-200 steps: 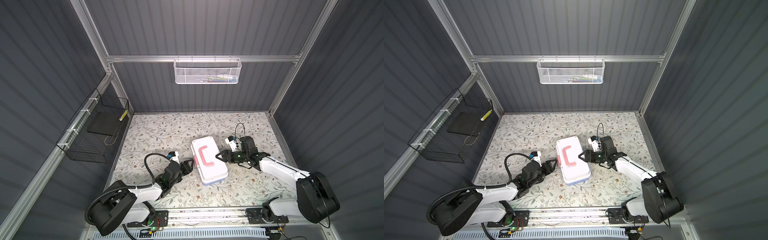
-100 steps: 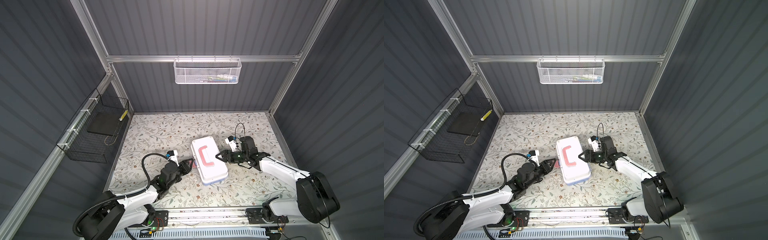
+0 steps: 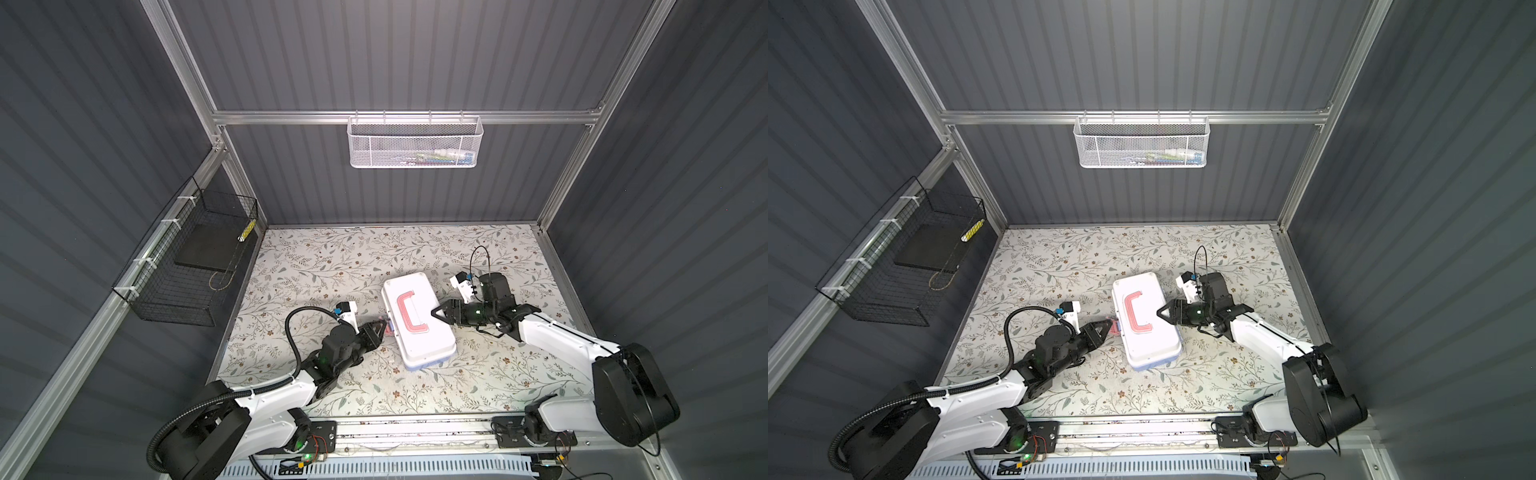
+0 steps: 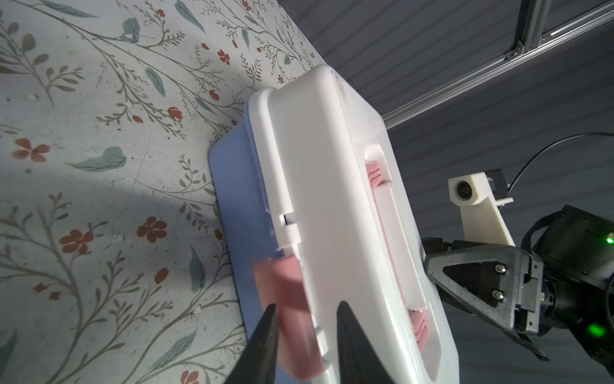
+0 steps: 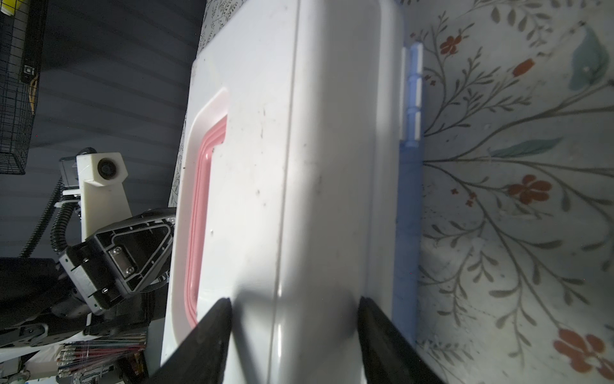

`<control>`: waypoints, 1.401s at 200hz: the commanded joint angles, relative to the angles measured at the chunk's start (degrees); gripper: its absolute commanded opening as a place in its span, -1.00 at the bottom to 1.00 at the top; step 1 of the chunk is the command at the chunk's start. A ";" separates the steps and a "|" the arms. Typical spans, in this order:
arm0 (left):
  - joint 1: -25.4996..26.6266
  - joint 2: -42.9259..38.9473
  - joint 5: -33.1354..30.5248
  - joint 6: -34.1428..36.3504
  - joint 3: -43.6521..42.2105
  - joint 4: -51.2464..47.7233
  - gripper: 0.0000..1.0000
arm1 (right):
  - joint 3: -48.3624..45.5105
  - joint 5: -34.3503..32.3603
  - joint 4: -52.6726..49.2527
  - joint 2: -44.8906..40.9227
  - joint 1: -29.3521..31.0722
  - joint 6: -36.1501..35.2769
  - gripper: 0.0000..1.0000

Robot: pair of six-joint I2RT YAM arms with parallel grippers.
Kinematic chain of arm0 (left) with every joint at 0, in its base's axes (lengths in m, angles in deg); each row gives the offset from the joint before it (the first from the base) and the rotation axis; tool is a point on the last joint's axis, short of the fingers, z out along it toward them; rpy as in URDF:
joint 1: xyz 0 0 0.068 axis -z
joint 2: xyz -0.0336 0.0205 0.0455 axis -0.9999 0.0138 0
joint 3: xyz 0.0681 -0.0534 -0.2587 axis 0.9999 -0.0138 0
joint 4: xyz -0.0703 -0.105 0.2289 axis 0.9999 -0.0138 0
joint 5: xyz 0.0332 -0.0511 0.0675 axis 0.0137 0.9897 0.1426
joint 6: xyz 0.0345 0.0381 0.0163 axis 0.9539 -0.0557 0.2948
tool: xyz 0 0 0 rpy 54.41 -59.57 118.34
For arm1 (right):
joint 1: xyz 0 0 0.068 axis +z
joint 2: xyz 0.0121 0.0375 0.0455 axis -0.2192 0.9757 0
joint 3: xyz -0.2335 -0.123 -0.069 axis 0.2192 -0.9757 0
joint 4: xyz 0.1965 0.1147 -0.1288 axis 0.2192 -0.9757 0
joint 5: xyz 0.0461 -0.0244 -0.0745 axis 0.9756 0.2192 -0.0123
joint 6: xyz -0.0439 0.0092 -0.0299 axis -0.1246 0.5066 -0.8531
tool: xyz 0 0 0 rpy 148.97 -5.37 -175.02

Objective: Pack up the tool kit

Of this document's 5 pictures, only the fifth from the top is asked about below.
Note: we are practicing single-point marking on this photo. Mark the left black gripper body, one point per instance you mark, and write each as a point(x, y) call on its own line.
point(122, 260)

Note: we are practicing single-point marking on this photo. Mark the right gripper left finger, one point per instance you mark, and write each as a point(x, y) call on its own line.
point(202, 356)

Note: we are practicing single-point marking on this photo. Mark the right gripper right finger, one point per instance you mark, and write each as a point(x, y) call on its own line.
point(387, 356)

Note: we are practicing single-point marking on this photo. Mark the white blue tool box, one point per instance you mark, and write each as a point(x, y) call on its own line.
point(287, 184)

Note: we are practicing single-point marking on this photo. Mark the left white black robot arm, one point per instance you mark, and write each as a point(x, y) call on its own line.
point(79, 298)

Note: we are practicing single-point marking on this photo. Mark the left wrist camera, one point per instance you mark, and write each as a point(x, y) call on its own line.
point(95, 182)

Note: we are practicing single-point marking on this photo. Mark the black wire cage basket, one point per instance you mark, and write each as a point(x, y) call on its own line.
point(23, 26)

